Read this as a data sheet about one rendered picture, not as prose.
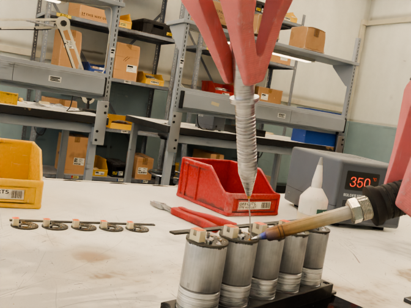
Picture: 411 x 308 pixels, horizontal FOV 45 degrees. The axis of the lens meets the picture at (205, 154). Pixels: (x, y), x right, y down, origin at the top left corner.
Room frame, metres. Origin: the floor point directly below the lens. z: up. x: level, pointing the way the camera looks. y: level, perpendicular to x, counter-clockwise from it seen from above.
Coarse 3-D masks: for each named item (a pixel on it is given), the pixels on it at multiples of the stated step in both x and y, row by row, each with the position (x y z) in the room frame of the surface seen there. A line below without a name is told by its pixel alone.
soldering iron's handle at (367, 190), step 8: (384, 184) 0.29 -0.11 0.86; (392, 184) 0.29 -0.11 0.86; (400, 184) 0.29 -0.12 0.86; (368, 192) 0.29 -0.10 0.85; (376, 192) 0.28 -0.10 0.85; (384, 192) 0.29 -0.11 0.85; (392, 192) 0.28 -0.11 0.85; (376, 200) 0.28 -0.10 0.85; (384, 200) 0.28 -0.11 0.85; (392, 200) 0.28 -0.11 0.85; (376, 208) 0.28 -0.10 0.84; (384, 208) 0.28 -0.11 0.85; (392, 208) 0.28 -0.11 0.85; (376, 216) 0.28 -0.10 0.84; (384, 216) 0.28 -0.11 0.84; (392, 216) 0.29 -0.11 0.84; (376, 224) 0.29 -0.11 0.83
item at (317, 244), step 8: (312, 232) 0.35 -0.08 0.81; (312, 240) 0.35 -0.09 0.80; (320, 240) 0.35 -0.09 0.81; (312, 248) 0.35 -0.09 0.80; (320, 248) 0.35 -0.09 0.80; (312, 256) 0.35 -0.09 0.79; (320, 256) 0.35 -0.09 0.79; (304, 264) 0.35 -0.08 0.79; (312, 264) 0.35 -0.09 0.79; (320, 264) 0.35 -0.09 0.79; (304, 272) 0.35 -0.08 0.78; (312, 272) 0.35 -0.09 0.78; (320, 272) 0.35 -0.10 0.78; (304, 280) 0.35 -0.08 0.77; (312, 280) 0.35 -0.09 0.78; (320, 280) 0.35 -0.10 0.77
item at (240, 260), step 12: (228, 240) 0.29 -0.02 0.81; (228, 252) 0.29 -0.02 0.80; (240, 252) 0.29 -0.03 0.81; (252, 252) 0.29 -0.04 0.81; (228, 264) 0.29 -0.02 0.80; (240, 264) 0.29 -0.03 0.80; (252, 264) 0.29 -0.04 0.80; (228, 276) 0.29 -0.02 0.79; (240, 276) 0.29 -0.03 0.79; (228, 288) 0.29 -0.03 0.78; (240, 288) 0.29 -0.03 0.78; (228, 300) 0.29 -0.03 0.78; (240, 300) 0.29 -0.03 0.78
